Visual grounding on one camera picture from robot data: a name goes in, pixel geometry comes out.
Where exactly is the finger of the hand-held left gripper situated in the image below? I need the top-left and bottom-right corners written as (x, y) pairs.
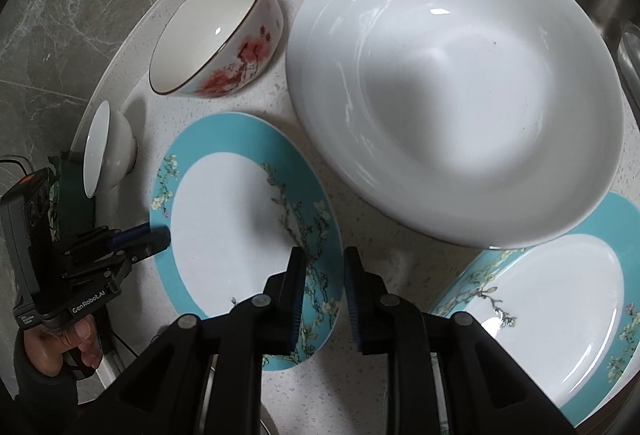
top-left (125, 235), bottom-right (171, 265)
top-left (107, 223), bottom-right (170, 244)

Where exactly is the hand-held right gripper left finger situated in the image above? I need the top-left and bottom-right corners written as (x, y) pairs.
top-left (85, 247), bottom-right (307, 435)

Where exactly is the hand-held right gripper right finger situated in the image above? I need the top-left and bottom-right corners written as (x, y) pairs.
top-left (343, 247), bottom-right (581, 435)

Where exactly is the teal plate edge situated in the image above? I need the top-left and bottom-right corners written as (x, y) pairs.
top-left (149, 112), bottom-right (343, 372)

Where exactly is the person's left forearm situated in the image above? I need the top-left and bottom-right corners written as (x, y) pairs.
top-left (0, 372), bottom-right (83, 435)

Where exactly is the person's left hand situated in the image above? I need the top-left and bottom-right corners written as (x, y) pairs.
top-left (12, 315), bottom-right (105, 383)

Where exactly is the small white bowl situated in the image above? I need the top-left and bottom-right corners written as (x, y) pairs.
top-left (82, 101), bottom-right (137, 198)

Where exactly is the teal rimmed floral plate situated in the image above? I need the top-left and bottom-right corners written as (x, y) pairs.
top-left (382, 191), bottom-right (640, 428)

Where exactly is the large white bowl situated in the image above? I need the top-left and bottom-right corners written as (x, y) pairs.
top-left (285, 0), bottom-right (625, 250)

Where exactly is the stainless steel sink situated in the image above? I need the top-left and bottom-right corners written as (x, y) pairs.
top-left (545, 0), bottom-right (640, 116)

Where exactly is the black cable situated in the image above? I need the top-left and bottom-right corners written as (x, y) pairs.
top-left (0, 157), bottom-right (32, 176)

